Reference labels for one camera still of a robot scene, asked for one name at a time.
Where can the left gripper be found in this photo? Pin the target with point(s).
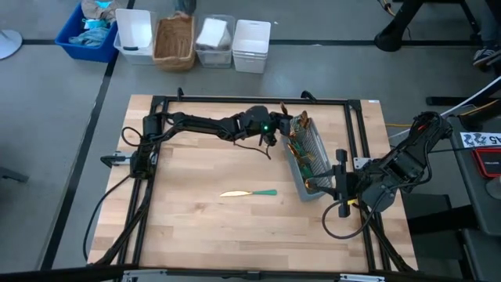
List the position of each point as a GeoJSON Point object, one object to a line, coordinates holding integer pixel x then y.
{"type": "Point", "coordinates": [260, 121]}

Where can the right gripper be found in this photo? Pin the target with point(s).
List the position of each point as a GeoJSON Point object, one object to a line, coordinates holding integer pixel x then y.
{"type": "Point", "coordinates": [342, 184]}

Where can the grey plastic cutlery basket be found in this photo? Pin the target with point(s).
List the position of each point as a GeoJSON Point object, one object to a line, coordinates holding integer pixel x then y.
{"type": "Point", "coordinates": [321, 156]}

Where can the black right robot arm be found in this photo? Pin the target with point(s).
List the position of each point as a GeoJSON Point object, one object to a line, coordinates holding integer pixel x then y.
{"type": "Point", "coordinates": [411, 156]}

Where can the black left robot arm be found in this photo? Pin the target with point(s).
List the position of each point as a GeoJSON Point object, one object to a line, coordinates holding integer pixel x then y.
{"type": "Point", "coordinates": [203, 125]}

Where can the clear plastic bin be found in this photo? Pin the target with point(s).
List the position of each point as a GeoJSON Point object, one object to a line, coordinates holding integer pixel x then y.
{"type": "Point", "coordinates": [213, 58]}

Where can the white stacked plastic bin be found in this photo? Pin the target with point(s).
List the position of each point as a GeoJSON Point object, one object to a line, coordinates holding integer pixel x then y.
{"type": "Point", "coordinates": [250, 39]}

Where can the white cardboard box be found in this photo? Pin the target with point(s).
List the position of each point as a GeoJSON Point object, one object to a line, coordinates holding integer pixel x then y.
{"type": "Point", "coordinates": [211, 33]}

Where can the wicker basket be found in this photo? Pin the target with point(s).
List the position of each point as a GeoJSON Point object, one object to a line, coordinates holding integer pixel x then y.
{"type": "Point", "coordinates": [174, 43]}

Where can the grey side desk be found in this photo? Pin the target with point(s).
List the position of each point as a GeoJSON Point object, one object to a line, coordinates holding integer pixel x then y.
{"type": "Point", "coordinates": [466, 176]}

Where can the white open plastic bin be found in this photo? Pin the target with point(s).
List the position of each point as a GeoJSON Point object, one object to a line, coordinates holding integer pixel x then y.
{"type": "Point", "coordinates": [135, 27]}

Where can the white printed label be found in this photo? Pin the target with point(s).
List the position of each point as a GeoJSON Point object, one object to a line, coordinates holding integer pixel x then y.
{"type": "Point", "coordinates": [479, 139]}

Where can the white round stand base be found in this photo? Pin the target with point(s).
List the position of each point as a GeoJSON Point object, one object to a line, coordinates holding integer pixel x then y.
{"type": "Point", "coordinates": [495, 188]}
{"type": "Point", "coordinates": [8, 43]}

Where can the blue plastic bin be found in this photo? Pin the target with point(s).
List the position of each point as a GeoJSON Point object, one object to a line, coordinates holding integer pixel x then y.
{"type": "Point", "coordinates": [92, 55]}

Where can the blue-grey cloth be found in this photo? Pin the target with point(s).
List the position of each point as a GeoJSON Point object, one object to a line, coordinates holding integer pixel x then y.
{"type": "Point", "coordinates": [90, 37]}

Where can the teal cloth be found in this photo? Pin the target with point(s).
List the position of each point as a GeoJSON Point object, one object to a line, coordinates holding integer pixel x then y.
{"type": "Point", "coordinates": [94, 23]}

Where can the brown cloth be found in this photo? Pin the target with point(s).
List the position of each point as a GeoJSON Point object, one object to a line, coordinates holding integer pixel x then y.
{"type": "Point", "coordinates": [99, 11]}

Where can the person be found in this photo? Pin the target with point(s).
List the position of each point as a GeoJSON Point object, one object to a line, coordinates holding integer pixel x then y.
{"type": "Point", "coordinates": [485, 55]}

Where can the grey chair leg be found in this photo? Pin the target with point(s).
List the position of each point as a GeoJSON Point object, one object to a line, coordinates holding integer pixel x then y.
{"type": "Point", "coordinates": [13, 175]}

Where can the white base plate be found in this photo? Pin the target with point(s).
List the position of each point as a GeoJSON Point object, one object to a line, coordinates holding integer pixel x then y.
{"type": "Point", "coordinates": [122, 156]}
{"type": "Point", "coordinates": [359, 162]}

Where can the black aluminium table frame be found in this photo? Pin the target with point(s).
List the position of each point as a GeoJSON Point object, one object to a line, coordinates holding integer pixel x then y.
{"type": "Point", "coordinates": [215, 100]}

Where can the black bottom rail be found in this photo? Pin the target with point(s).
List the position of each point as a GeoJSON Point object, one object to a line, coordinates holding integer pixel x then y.
{"type": "Point", "coordinates": [219, 275]}

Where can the black desk leg frame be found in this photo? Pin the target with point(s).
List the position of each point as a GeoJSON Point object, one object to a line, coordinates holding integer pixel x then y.
{"type": "Point", "coordinates": [450, 101]}

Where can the black stand post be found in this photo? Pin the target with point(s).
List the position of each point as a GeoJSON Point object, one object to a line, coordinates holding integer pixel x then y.
{"type": "Point", "coordinates": [391, 37]}

